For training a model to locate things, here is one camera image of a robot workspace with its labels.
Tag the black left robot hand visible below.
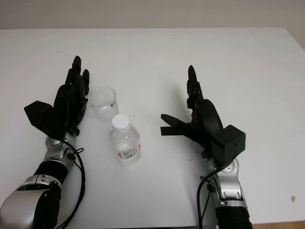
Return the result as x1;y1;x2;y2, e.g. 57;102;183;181
51;55;91;138

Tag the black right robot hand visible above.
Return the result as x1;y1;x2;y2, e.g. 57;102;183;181
161;65;224;160

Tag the clear water bottle white cap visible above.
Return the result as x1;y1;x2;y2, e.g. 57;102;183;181
109;114;142;167

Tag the clear plastic cup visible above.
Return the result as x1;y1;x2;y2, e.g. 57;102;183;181
89;86;119;123

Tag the black tape strip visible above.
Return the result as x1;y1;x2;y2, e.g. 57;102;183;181
161;126;184;137

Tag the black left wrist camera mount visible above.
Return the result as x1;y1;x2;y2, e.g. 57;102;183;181
23;100;66;139

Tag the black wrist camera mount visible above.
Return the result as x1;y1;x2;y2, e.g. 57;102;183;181
211;124;246;168
23;100;66;139

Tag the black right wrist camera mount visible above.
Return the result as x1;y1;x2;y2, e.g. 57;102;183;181
211;124;246;168

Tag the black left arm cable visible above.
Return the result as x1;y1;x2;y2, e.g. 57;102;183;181
56;139;86;229

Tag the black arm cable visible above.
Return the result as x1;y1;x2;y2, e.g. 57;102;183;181
56;139;86;229
196;167;221;229

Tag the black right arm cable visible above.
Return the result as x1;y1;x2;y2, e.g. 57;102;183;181
196;167;221;229

